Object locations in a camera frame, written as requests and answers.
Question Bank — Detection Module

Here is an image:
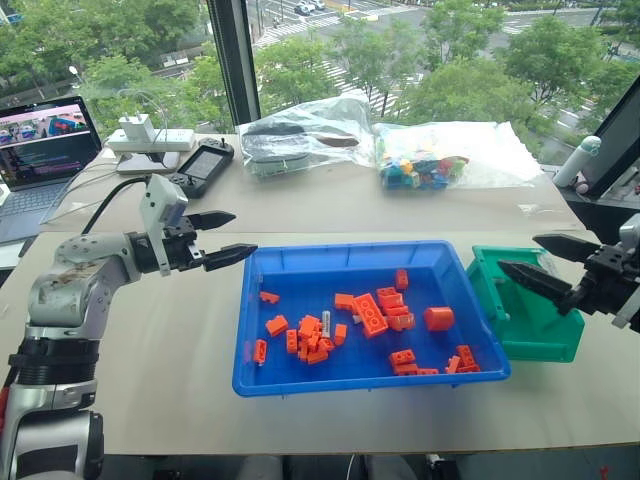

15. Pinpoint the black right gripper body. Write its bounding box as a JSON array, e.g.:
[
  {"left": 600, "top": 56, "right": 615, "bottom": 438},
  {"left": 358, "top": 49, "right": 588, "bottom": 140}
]
[{"left": 573, "top": 239, "right": 640, "bottom": 316}]

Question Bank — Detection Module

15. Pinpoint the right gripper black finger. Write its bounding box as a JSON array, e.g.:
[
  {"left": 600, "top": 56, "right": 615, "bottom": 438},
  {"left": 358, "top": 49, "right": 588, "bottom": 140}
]
[
  {"left": 532, "top": 233, "right": 602, "bottom": 263},
  {"left": 497, "top": 259, "right": 582, "bottom": 318}
]

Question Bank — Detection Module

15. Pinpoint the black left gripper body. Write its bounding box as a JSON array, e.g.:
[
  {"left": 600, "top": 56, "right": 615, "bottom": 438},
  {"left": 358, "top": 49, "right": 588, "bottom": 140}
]
[{"left": 161, "top": 215, "right": 206, "bottom": 274}]

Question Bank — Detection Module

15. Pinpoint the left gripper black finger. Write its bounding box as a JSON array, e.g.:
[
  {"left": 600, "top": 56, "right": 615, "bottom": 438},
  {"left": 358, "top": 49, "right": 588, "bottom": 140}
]
[
  {"left": 187, "top": 210, "right": 237, "bottom": 232},
  {"left": 202, "top": 242, "right": 260, "bottom": 273}
]

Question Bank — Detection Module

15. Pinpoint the green plastic bin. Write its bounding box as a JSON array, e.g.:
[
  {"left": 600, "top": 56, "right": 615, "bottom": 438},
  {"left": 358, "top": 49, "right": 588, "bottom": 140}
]
[{"left": 466, "top": 244, "right": 586, "bottom": 364}]

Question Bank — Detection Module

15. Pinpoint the bag of colourful bricks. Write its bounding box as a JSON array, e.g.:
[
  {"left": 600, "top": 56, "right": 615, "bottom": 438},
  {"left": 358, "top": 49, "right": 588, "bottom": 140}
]
[{"left": 371, "top": 120, "right": 545, "bottom": 193}]

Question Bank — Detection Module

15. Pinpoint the black handheld game console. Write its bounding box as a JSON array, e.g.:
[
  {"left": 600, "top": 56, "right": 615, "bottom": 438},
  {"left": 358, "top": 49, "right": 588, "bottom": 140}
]
[{"left": 166, "top": 138, "right": 236, "bottom": 200}]

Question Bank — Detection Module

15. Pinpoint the blue plastic tray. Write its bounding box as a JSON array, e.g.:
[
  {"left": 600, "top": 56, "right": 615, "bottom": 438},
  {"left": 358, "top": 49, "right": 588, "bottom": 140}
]
[{"left": 232, "top": 240, "right": 512, "bottom": 398}]

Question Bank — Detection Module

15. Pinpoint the white bottle with teal cap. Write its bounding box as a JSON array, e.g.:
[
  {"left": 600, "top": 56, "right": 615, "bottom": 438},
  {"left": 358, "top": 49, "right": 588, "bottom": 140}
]
[{"left": 551, "top": 135, "right": 603, "bottom": 189}]

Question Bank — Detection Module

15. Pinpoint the white power strip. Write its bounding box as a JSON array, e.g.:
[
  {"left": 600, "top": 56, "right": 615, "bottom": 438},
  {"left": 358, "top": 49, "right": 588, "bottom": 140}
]
[{"left": 105, "top": 127, "right": 197, "bottom": 153}]

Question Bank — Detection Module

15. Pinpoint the black monitor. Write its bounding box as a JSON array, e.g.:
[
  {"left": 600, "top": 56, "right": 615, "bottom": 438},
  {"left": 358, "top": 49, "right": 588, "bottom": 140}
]
[{"left": 581, "top": 73, "right": 640, "bottom": 199}]

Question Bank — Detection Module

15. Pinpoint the clear bag with dark items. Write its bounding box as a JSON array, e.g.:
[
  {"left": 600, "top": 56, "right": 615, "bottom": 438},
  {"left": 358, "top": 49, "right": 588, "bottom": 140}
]
[{"left": 236, "top": 96, "right": 377, "bottom": 183}]

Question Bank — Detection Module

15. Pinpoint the white plug-in charger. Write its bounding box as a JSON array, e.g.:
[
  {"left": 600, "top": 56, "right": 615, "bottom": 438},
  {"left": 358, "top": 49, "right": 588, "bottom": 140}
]
[{"left": 118, "top": 113, "right": 153, "bottom": 144}]

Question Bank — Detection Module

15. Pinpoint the orange plastic toy brick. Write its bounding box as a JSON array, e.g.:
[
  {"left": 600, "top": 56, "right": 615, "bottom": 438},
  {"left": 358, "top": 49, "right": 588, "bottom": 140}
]
[{"left": 351, "top": 293, "right": 390, "bottom": 340}]

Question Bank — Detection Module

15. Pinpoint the white paper sheet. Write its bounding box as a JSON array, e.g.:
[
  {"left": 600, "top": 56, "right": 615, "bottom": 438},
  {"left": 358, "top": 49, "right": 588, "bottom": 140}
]
[{"left": 0, "top": 236, "right": 39, "bottom": 272}]

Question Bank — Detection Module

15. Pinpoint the grey open laptop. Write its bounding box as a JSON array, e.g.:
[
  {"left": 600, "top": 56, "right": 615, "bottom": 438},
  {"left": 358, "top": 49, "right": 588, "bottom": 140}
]
[{"left": 0, "top": 96, "right": 104, "bottom": 245}]

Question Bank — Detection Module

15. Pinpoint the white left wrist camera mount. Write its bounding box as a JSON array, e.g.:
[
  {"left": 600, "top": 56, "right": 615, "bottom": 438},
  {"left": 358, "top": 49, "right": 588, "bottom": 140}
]
[{"left": 138, "top": 173, "right": 189, "bottom": 277}]

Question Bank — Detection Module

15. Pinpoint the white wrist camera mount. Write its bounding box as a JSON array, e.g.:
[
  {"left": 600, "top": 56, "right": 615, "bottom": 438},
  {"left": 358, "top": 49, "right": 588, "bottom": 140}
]
[
  {"left": 138, "top": 173, "right": 189, "bottom": 277},
  {"left": 610, "top": 212, "right": 640, "bottom": 334}
]

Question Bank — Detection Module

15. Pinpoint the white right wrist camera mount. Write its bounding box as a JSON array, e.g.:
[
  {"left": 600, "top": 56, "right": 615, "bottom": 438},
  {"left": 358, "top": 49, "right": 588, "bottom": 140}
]
[{"left": 610, "top": 212, "right": 640, "bottom": 334}]

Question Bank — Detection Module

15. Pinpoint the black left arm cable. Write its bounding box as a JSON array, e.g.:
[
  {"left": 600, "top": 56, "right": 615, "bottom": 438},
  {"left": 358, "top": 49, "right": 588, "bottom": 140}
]
[{"left": 80, "top": 174, "right": 151, "bottom": 236}]

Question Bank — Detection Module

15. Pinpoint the grey laptop cable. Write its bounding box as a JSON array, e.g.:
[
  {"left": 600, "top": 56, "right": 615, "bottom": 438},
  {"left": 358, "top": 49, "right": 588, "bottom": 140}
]
[{"left": 38, "top": 159, "right": 122, "bottom": 226}]

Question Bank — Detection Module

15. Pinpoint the thin white charger cable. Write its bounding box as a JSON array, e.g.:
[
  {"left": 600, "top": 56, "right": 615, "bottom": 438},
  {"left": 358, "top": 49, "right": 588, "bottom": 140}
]
[{"left": 130, "top": 89, "right": 172, "bottom": 132}]

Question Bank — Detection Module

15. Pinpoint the black window frame post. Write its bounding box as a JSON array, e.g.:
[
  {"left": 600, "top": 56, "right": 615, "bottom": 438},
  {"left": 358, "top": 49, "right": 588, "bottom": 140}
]
[{"left": 206, "top": 0, "right": 262, "bottom": 134}]

